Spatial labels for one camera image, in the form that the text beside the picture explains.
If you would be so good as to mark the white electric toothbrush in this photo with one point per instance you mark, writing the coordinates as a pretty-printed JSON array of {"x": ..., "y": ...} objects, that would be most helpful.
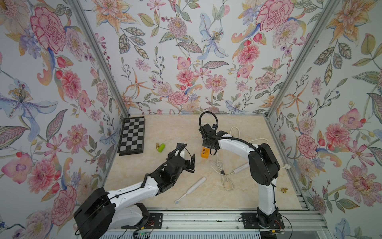
[
  {"x": 192, "y": 189},
  {"x": 239, "y": 169}
]

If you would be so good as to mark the aluminium mounting rail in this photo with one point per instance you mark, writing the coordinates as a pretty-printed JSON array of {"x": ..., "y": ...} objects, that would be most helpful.
[{"x": 227, "y": 220}]

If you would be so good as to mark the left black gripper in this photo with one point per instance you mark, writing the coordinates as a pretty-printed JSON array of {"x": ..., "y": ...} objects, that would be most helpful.
[{"x": 187, "y": 166}]

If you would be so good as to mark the orange power strip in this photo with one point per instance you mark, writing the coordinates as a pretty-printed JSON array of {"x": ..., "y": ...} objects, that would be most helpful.
[{"x": 205, "y": 153}]

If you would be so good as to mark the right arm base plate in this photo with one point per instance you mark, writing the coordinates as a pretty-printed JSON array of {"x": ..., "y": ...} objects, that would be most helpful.
[{"x": 260, "y": 221}]

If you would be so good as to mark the green small object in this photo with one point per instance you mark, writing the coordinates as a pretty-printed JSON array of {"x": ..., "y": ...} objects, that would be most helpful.
[{"x": 161, "y": 147}]

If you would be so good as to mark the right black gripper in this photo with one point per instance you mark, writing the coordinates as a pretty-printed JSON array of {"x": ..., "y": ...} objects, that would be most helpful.
[{"x": 204, "y": 143}]

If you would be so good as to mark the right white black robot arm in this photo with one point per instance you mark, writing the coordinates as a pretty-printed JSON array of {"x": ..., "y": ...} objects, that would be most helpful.
[{"x": 264, "y": 167}]

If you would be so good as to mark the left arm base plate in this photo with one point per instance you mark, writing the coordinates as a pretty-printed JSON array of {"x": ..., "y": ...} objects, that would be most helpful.
[{"x": 153, "y": 221}]

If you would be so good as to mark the black white checkerboard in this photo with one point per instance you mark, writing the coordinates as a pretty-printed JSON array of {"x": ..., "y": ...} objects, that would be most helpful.
[{"x": 132, "y": 136}]

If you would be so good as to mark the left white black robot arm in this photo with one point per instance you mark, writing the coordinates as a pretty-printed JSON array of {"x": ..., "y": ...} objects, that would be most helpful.
[{"x": 105, "y": 210}]

